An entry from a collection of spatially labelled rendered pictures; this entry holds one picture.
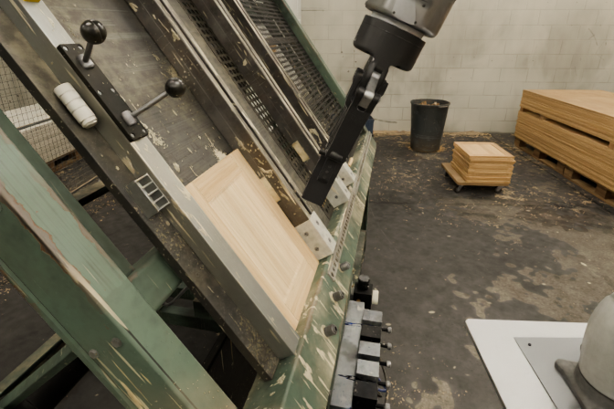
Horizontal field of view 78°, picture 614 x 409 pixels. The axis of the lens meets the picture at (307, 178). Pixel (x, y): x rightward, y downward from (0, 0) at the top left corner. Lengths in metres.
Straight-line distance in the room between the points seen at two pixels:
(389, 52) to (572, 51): 6.64
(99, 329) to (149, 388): 0.11
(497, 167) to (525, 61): 2.92
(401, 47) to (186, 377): 0.52
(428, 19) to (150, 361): 0.54
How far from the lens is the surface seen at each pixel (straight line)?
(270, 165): 1.06
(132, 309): 0.61
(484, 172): 4.08
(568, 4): 6.94
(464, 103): 6.51
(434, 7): 0.44
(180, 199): 0.77
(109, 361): 0.66
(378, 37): 0.44
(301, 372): 0.86
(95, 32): 0.71
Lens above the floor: 1.53
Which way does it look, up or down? 21 degrees down
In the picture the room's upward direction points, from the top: straight up
